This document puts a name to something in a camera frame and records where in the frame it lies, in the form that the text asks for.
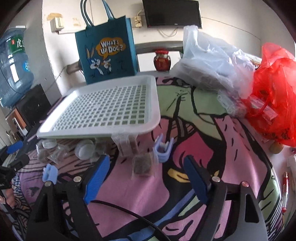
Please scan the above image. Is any teal Bugs Bunny tote bag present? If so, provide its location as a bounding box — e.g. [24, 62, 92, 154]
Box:
[75, 1, 138, 84]

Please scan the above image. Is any clear round lid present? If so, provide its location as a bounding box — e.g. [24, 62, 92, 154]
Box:
[74, 140, 95, 160]

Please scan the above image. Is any black cable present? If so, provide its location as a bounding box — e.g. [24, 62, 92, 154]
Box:
[90, 199, 172, 241]

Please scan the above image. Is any blue clip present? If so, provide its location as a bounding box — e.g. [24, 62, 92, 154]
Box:
[42, 164, 58, 185]
[152, 133, 174, 163]

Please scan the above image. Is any black speaker box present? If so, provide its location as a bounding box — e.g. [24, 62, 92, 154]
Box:
[16, 84, 51, 128]

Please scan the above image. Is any tea packet brown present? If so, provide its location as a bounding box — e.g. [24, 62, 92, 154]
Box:
[132, 152, 155, 178]

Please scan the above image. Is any blue water jug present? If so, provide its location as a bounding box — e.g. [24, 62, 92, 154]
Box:
[1, 27, 34, 108]

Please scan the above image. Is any red jar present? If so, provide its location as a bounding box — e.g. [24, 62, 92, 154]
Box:
[154, 50, 171, 72]

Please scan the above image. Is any red pen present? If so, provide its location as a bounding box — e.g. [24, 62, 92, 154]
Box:
[281, 172, 290, 213]

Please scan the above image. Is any clear plastic bag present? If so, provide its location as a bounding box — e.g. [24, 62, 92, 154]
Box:
[170, 25, 255, 118]

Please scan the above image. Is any red plastic bag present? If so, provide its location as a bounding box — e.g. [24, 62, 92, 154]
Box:
[243, 43, 295, 147]

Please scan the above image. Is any white perforated plastic tray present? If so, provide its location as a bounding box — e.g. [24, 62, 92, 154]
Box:
[37, 75, 161, 139]

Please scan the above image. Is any black wall television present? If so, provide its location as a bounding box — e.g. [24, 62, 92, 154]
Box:
[142, 1, 202, 29]

